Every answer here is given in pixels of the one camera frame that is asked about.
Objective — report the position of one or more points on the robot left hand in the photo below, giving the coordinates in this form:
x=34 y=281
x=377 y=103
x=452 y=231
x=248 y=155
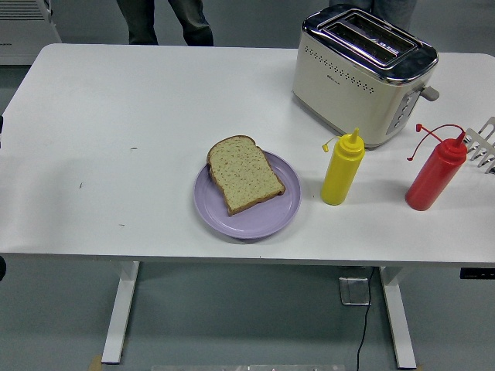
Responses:
x=2 y=268

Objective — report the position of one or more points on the yellow squeeze bottle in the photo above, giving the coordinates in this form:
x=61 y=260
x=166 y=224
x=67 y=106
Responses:
x=340 y=174

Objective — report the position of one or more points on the bread slice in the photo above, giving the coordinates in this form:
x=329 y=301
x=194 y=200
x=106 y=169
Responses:
x=243 y=178
x=210 y=171

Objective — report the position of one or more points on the black desk control panel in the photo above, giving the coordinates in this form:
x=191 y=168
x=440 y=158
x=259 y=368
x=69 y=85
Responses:
x=477 y=273

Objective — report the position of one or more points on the white table leg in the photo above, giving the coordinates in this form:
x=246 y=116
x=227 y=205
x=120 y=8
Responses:
x=398 y=317
x=120 y=309

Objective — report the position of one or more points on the white appliance with vents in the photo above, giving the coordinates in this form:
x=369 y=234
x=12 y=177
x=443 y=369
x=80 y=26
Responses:
x=23 y=38

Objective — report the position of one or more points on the purple plate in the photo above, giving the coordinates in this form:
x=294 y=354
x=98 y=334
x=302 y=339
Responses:
x=263 y=216

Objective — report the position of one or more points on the person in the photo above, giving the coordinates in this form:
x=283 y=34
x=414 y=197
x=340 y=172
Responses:
x=141 y=23

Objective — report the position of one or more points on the metal floor socket box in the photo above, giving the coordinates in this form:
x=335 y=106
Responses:
x=350 y=290

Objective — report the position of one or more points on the cream and chrome toaster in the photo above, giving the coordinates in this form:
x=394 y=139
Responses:
x=348 y=96

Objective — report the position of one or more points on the red squeeze bottle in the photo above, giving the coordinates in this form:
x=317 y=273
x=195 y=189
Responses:
x=433 y=181

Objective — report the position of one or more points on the silver metal tongs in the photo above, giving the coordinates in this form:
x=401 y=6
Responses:
x=485 y=152

